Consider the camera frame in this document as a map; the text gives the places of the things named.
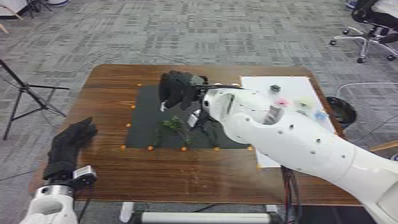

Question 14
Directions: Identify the black cable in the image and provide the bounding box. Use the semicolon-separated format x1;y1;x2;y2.
279;165;302;224

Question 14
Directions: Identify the office chair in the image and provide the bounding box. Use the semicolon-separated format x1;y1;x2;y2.
327;0;398;65

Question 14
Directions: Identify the black tripod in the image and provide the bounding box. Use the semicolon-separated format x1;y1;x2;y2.
0;59;73;141

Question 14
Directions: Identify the white flower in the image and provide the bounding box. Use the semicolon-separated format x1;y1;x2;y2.
295;96;317;109

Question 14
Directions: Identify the pink flower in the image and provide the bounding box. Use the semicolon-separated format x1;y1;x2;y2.
274;97;293;108

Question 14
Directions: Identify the pale grey bar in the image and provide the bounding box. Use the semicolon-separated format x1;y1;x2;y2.
141;212;272;224

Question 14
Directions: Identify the dark mat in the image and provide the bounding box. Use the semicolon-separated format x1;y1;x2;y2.
123;84;254;151

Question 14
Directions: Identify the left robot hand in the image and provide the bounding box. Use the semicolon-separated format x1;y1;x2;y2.
41;116;100;181

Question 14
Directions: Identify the blue flower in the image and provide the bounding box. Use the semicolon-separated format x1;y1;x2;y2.
311;110;331;122

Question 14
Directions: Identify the white sheet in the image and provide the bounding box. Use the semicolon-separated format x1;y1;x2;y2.
238;75;340;169

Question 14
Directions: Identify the black bin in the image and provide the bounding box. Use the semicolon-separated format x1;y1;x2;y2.
324;96;359;132

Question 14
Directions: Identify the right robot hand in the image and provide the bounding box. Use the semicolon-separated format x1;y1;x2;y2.
157;69;210;110

